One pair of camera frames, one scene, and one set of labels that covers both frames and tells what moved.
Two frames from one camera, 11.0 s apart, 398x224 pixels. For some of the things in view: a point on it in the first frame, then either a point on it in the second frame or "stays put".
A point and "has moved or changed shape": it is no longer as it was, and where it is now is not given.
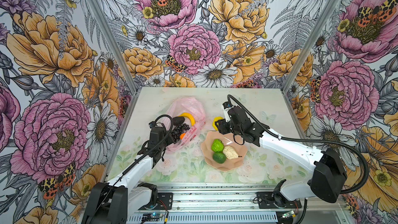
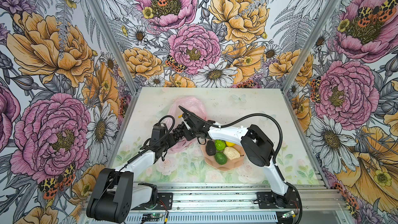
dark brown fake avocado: x=178 y=120 has moved or changed shape
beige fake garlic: x=230 y=153 stays put
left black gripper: x=170 y=140 stays put
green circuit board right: x=286 y=214 stays put
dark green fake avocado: x=219 y=157 stays put
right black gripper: x=222 y=126 to x=187 y=136
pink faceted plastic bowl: x=227 y=140 stays put
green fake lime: x=217 y=145 stays put
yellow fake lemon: x=215 y=120 to x=229 y=144
